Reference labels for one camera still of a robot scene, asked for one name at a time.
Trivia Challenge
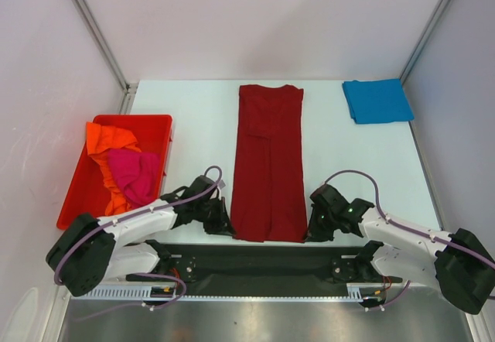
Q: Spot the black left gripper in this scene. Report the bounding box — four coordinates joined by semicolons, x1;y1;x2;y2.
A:
194;197;235;237

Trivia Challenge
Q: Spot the dark red t shirt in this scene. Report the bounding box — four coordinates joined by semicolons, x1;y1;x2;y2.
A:
230;84;307;242

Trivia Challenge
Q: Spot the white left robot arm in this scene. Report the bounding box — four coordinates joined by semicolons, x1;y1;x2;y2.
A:
46;174;234;297

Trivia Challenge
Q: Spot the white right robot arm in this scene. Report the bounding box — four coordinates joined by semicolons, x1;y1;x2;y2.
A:
306;184;494;315

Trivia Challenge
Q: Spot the pink t shirt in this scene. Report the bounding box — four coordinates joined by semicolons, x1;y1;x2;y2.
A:
108;149;159;209

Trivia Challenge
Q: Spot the folded blue t shirt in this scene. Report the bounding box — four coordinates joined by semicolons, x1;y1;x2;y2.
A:
342;78;415;125

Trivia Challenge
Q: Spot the red plastic bin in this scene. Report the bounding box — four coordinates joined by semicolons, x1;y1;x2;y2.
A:
56;115;172;230

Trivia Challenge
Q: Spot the orange t shirt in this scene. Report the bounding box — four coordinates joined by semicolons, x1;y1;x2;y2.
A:
85;121;140;216

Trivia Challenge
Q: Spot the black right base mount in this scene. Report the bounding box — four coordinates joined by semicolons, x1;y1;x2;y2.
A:
324;255;404;284

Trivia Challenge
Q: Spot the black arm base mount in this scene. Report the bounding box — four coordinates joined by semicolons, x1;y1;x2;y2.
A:
137;240;197;283

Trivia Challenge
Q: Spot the white slotted cable duct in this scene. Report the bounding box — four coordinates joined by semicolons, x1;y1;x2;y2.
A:
87;284;387;303

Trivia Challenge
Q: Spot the left aluminium corner post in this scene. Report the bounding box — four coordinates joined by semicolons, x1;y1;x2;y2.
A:
72;0;129;93

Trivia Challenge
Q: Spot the aluminium corner post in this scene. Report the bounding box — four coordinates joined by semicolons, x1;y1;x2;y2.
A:
72;0;129;93
399;0;452;84

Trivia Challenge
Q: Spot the right aluminium corner post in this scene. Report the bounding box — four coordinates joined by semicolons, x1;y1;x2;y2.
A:
399;0;452;84

